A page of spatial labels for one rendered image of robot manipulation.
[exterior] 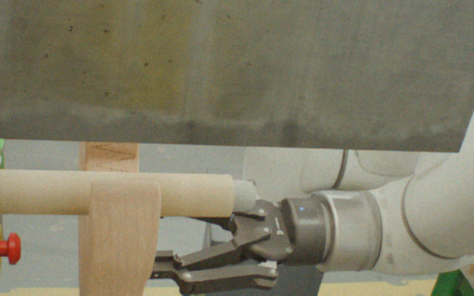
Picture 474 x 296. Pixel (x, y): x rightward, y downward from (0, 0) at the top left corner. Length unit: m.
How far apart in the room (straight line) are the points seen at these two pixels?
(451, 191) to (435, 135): 0.29
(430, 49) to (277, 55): 0.07
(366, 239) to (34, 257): 1.77
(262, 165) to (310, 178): 0.10
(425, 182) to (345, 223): 0.10
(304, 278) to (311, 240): 0.76
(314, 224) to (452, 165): 0.17
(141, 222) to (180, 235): 2.08
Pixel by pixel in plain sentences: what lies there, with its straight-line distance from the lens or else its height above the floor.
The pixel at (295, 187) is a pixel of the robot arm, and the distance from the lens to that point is 1.40.
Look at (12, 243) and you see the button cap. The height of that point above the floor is 0.99.
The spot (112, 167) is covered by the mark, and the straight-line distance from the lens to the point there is 0.58.
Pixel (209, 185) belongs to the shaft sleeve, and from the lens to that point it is 0.51.
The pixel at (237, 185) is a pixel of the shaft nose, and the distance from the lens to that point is 0.52.
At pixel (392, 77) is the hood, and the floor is 1.43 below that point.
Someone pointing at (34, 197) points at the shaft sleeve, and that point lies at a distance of 0.50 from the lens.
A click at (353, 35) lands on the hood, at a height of 1.44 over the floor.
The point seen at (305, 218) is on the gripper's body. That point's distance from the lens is 0.73.
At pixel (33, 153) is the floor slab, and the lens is 2.93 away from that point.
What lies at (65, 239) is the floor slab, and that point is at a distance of 2.47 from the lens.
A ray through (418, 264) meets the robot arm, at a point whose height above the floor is 1.11.
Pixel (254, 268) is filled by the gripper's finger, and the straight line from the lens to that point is 0.70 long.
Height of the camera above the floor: 1.54
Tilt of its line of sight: 30 degrees down
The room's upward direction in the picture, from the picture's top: 10 degrees clockwise
